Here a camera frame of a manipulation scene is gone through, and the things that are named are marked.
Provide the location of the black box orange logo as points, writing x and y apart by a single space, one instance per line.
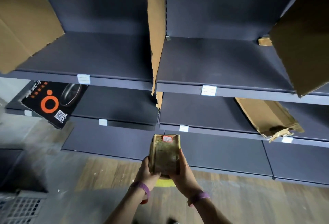
51 103

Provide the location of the small torn cardboard scrap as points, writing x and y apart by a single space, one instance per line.
264 41

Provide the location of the person's left hand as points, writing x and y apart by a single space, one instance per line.
146 177

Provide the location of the person's right forearm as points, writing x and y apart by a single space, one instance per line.
210 212

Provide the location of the person's right hand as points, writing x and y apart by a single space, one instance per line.
187 180

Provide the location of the purple wristband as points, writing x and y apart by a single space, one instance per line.
141 186
199 197

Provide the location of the dark grey shelving unit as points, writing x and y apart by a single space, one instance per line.
208 90

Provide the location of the white plastic basket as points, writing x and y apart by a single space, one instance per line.
23 208

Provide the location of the grey metal shelving unit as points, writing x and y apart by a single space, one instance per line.
218 64

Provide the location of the person's left forearm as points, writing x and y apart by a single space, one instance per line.
126 208

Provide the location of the green packets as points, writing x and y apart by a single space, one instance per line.
164 154

